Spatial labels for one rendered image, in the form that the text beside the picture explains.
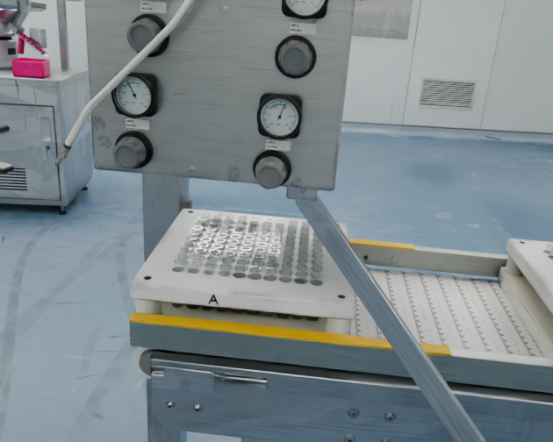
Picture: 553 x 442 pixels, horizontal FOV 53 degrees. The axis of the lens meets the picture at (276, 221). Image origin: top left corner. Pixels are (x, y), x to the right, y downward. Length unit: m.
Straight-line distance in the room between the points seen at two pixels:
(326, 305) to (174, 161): 0.22
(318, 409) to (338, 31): 0.40
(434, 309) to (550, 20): 5.88
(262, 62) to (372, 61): 5.50
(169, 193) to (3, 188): 2.61
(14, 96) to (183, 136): 2.79
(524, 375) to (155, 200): 0.56
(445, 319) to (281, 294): 0.25
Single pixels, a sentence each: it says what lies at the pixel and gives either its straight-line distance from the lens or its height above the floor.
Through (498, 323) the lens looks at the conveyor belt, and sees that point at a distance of 0.78.
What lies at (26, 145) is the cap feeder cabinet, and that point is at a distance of 3.29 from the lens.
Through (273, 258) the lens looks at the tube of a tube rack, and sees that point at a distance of 0.67.
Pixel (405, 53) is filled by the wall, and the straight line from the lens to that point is 6.03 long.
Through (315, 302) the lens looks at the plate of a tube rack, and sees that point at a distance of 0.60.
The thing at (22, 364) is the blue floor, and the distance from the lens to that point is 2.13.
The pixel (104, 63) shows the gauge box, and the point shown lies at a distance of 0.51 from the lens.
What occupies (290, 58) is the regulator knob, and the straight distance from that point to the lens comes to 0.45.
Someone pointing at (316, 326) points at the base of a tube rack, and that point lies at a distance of 0.64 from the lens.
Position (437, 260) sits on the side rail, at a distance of 0.86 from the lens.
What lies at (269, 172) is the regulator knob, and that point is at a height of 1.06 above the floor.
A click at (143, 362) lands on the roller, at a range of 0.66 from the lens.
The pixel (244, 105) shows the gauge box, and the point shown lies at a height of 1.11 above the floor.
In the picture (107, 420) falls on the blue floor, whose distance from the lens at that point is 1.84.
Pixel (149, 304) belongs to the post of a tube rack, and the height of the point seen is 0.88.
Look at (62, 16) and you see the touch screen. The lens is 3.57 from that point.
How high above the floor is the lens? 1.19
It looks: 21 degrees down
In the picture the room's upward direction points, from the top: 4 degrees clockwise
